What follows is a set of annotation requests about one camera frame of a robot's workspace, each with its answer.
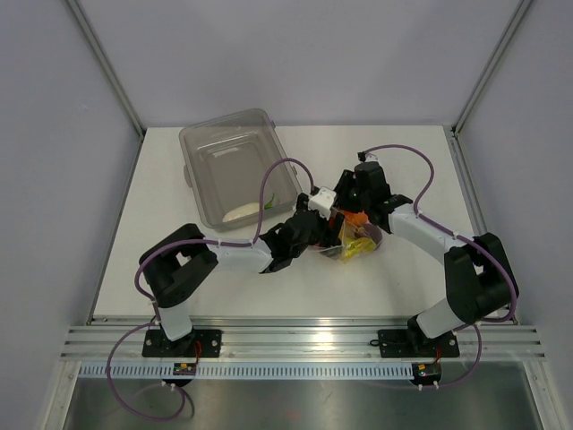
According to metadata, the orange toy fruit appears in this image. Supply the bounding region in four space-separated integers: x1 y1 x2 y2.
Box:
345 211 369 227

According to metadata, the clear zip top bag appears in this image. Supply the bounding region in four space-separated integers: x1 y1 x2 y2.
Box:
312 219 367 262

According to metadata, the white toy food piece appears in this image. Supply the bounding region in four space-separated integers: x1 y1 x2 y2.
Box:
222 194 275 223

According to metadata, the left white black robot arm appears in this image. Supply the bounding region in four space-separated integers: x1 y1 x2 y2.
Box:
135 210 345 357

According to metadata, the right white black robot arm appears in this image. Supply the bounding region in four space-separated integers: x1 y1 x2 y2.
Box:
335 161 518 355

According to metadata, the clear grey plastic bin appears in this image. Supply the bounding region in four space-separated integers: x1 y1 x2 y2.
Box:
179 108 301 232

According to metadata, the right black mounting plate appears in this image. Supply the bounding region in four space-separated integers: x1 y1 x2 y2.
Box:
377 329 460 358

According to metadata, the black mounting plate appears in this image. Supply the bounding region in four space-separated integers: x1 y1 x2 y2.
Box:
141 329 223 358
377 329 460 358

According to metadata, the right small circuit board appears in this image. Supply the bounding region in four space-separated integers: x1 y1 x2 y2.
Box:
415 363 441 380

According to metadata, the small circuit board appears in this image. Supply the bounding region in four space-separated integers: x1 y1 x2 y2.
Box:
415 363 441 380
173 363 197 375

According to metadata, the left small circuit board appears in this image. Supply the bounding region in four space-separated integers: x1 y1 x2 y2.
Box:
173 363 197 375

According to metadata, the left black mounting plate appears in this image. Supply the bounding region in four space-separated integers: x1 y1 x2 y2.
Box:
141 329 223 358

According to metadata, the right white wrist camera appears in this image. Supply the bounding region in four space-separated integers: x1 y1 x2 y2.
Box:
357 150 379 163

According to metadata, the right aluminium frame post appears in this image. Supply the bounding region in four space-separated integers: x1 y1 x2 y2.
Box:
449 0 536 135

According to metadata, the aluminium frame post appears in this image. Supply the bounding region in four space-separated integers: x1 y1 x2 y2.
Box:
449 0 536 135
64 0 146 142

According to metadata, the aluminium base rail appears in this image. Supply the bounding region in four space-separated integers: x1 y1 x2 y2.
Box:
60 316 546 362

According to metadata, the left aluminium frame post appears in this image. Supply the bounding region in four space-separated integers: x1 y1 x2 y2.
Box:
64 0 146 142

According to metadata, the white slotted cable duct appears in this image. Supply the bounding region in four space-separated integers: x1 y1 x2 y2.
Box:
79 362 414 381

